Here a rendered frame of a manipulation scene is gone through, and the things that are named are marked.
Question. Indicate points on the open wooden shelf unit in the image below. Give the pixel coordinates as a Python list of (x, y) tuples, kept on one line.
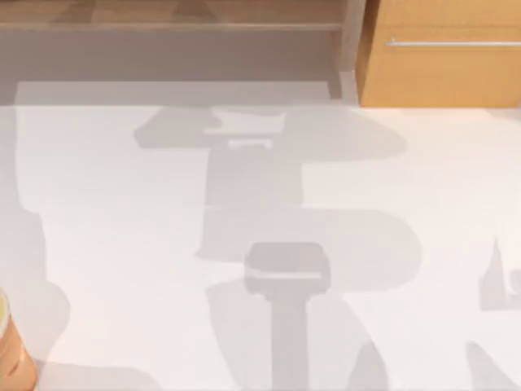
[(175, 49)]

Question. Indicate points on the light wooden cupboard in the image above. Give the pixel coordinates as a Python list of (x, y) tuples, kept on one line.
[(443, 77)]

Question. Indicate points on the orange cup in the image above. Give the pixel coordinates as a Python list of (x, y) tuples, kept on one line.
[(14, 358)]

